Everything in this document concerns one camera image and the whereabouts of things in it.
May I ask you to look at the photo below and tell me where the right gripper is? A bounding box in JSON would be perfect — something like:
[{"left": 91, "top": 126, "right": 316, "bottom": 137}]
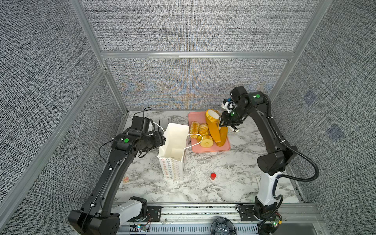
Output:
[{"left": 219, "top": 107, "right": 247, "bottom": 126}]

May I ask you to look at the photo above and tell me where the round striped bun centre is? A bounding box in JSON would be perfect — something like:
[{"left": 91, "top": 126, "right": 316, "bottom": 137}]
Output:
[{"left": 198, "top": 123, "right": 209, "bottom": 136}]

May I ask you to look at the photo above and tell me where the white printed paper bag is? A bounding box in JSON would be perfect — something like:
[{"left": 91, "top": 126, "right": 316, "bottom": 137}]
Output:
[{"left": 157, "top": 123, "right": 195, "bottom": 181}]

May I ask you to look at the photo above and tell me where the striped croissant bread left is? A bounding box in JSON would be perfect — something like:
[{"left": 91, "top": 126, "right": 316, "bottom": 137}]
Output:
[{"left": 190, "top": 121, "right": 200, "bottom": 139}]

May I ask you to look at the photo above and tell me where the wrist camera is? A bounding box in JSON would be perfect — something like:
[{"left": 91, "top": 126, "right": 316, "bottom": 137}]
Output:
[
  {"left": 221, "top": 98, "right": 236, "bottom": 113},
  {"left": 130, "top": 116, "right": 151, "bottom": 135}
]

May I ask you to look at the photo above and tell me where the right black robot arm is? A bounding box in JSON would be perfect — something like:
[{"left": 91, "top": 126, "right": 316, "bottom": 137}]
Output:
[{"left": 219, "top": 86, "right": 319, "bottom": 220}]

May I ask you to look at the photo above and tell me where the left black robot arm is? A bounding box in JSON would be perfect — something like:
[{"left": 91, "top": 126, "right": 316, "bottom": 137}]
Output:
[{"left": 68, "top": 129, "right": 166, "bottom": 235}]

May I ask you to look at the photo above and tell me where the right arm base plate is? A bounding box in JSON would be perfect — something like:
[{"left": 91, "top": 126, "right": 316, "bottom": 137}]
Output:
[{"left": 236, "top": 204, "right": 258, "bottom": 222}]

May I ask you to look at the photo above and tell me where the aluminium front rail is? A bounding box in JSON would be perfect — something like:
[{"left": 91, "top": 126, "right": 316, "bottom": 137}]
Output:
[{"left": 117, "top": 202, "right": 324, "bottom": 224}]

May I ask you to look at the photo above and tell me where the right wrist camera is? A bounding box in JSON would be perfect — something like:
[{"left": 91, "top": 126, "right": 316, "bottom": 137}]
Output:
[{"left": 221, "top": 98, "right": 236, "bottom": 113}]

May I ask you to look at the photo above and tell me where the long yellow baguette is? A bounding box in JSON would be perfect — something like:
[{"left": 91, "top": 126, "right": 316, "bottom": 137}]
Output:
[{"left": 206, "top": 109, "right": 221, "bottom": 143}]

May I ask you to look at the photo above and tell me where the black round fan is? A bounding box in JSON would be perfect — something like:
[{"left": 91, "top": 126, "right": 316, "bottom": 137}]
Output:
[{"left": 210, "top": 217, "right": 237, "bottom": 235}]

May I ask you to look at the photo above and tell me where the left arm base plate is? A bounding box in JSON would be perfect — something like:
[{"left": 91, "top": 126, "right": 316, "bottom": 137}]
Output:
[{"left": 146, "top": 205, "right": 162, "bottom": 222}]

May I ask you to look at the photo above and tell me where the pink plastic tray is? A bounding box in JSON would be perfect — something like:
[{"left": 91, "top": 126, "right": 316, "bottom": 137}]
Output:
[{"left": 187, "top": 111, "right": 232, "bottom": 154}]

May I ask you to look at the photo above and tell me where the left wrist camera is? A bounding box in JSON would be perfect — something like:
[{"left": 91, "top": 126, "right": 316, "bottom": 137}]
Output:
[{"left": 130, "top": 116, "right": 151, "bottom": 135}]

